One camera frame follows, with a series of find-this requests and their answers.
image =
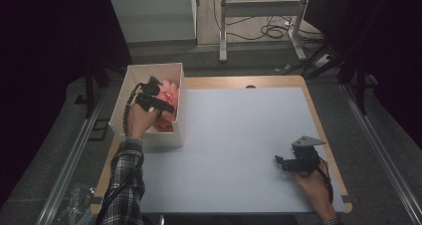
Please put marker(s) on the white cardboard box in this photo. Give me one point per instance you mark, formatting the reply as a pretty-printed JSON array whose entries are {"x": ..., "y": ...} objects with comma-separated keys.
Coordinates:
[{"x": 166, "y": 140}]

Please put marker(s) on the person's left hand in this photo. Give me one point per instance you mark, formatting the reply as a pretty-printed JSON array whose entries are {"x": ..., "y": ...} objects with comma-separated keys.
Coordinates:
[{"x": 139, "y": 122}]

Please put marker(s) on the black metal stand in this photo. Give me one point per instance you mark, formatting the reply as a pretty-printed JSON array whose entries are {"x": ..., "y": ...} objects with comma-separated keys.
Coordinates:
[
  {"x": 89, "y": 92},
  {"x": 361, "y": 89}
]

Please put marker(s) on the pale blue table mat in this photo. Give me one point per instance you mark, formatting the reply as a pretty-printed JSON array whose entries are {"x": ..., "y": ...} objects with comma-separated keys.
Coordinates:
[{"x": 239, "y": 152}]

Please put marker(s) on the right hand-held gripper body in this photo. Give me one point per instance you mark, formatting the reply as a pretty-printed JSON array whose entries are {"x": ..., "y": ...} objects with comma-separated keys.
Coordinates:
[{"x": 305, "y": 157}]

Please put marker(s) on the clear plastic bag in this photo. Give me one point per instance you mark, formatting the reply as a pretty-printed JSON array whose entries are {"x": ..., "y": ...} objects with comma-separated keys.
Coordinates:
[{"x": 78, "y": 201}]

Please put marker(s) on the person's right hand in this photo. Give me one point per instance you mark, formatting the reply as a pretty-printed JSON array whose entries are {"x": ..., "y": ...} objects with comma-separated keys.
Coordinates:
[{"x": 316, "y": 190}]

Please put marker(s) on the black floor bracket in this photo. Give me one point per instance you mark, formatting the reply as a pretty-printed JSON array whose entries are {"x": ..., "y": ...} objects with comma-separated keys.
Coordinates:
[{"x": 99, "y": 129}]

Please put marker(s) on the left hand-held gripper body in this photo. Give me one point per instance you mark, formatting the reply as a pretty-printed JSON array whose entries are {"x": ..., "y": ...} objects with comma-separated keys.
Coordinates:
[{"x": 147, "y": 95}]

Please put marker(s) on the white power strip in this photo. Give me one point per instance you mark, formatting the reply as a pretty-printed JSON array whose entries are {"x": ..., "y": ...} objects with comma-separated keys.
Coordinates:
[{"x": 322, "y": 60}]

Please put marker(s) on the grey metal desk frame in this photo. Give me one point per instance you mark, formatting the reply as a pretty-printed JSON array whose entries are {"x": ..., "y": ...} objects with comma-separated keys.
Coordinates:
[{"x": 262, "y": 8}]

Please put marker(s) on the white cabinet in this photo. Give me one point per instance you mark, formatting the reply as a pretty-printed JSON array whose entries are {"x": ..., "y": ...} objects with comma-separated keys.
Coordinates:
[{"x": 156, "y": 17}]

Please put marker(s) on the aluminium rail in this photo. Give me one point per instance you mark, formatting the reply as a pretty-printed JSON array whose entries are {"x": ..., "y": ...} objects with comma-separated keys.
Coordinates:
[
  {"x": 381, "y": 152},
  {"x": 71, "y": 165}
]

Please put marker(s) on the pink glove with red print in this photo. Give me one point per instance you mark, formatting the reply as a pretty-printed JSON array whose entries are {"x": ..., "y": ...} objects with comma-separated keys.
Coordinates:
[{"x": 169, "y": 91}]

